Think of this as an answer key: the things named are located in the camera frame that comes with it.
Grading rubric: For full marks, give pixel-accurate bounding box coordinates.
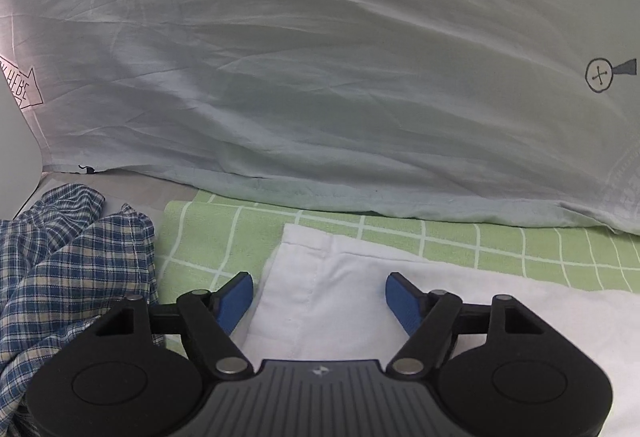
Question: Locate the white garment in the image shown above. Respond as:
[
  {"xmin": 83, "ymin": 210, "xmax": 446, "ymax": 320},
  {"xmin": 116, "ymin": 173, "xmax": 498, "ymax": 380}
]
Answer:
[{"xmin": 242, "ymin": 222, "xmax": 640, "ymax": 437}]

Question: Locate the green checked cloth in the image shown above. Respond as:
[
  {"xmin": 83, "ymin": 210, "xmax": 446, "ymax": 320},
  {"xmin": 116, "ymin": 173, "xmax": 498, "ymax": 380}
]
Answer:
[{"xmin": 155, "ymin": 189, "xmax": 640, "ymax": 358}]

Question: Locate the blue plaid shirt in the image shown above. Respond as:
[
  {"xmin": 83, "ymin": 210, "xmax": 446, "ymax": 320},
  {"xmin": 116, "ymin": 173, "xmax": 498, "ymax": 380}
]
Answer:
[{"xmin": 1, "ymin": 184, "xmax": 158, "ymax": 436}]

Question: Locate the grey printed backdrop sheet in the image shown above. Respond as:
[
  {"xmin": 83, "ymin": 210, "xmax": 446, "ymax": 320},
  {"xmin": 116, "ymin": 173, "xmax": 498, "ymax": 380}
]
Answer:
[{"xmin": 1, "ymin": 0, "xmax": 639, "ymax": 233}]

